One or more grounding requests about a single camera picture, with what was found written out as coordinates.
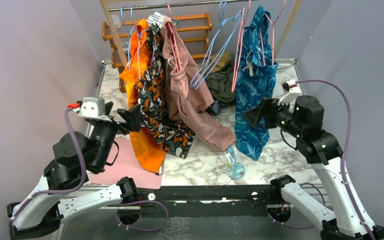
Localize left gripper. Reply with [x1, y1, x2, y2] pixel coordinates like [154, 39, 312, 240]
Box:
[92, 101, 142, 172]

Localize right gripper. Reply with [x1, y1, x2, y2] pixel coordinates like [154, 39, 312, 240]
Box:
[243, 96, 305, 138]

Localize blue patterned shorts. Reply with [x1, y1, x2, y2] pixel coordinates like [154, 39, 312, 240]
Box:
[234, 5, 279, 160]

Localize pink wire hanger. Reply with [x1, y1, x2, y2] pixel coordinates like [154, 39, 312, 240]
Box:
[231, 0, 252, 93]
[264, 0, 287, 65]

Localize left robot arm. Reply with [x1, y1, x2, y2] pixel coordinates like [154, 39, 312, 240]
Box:
[7, 97, 141, 240]

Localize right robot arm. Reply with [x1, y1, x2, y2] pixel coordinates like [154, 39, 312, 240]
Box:
[243, 95, 384, 240]

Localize orange shorts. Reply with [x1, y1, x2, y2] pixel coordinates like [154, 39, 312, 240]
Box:
[120, 33, 166, 174]

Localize camouflage patterned shorts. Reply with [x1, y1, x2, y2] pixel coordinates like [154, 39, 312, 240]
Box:
[137, 24, 195, 159]

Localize pink shorts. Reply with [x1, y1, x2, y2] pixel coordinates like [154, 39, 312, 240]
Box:
[162, 17, 236, 152]

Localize hanger holding pink shorts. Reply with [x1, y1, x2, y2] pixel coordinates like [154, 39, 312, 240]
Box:
[165, 2, 181, 72]

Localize dark navy patterned garment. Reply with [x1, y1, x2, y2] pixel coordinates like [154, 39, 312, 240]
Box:
[205, 99, 236, 116]

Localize pink mat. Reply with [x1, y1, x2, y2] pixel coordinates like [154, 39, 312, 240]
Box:
[89, 138, 163, 190]

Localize olive green garment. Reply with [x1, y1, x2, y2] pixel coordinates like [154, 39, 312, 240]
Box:
[205, 63, 236, 103]

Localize clear plastic bottle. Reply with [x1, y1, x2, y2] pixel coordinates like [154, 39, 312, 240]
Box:
[223, 145, 246, 180]

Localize tan garment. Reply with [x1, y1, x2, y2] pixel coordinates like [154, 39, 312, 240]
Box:
[201, 51, 234, 74]

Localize blue lidded jar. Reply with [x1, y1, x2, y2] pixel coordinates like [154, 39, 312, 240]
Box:
[122, 41, 130, 61]

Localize wooden shelf unit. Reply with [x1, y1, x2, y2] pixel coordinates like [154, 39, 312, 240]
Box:
[101, 12, 213, 73]

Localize clear plastic cup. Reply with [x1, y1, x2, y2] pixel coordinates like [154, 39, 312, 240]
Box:
[111, 14, 123, 33]

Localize marker pen pack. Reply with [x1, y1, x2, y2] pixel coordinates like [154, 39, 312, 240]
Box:
[146, 11, 168, 28]

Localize wooden clothes rack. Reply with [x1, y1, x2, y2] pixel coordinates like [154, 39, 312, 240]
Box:
[100, 0, 303, 66]

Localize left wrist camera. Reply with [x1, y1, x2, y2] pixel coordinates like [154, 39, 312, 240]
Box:
[67, 96, 111, 122]

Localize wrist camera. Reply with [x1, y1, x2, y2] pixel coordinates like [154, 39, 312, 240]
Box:
[67, 96, 111, 122]
[277, 79, 302, 106]

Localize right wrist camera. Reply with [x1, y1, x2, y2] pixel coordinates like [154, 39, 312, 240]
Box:
[277, 79, 302, 106]

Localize blue wire hanger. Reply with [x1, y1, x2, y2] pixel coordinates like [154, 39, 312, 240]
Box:
[190, 0, 244, 90]

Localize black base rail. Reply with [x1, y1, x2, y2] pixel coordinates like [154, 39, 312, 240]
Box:
[119, 184, 296, 220]

